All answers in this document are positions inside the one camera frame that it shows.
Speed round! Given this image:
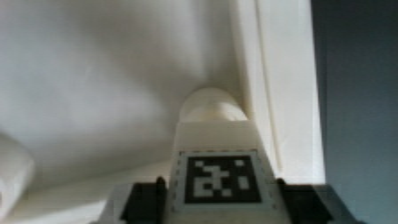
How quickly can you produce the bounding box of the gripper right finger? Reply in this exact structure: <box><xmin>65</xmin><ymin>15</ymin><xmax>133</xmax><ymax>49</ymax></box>
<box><xmin>277</xmin><ymin>179</ymin><xmax>355</xmax><ymax>224</ymax></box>

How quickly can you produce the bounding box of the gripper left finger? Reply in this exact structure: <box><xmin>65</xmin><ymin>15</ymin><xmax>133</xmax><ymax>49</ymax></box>
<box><xmin>90</xmin><ymin>177</ymin><xmax>166</xmax><ymax>224</ymax></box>

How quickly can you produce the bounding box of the white leg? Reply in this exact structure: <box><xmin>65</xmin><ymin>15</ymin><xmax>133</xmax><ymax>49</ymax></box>
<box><xmin>165</xmin><ymin>88</ymin><xmax>291</xmax><ymax>224</ymax></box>

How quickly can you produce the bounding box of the white square tabletop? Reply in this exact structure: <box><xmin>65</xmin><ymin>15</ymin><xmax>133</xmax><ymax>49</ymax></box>
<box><xmin>0</xmin><ymin>0</ymin><xmax>325</xmax><ymax>224</ymax></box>

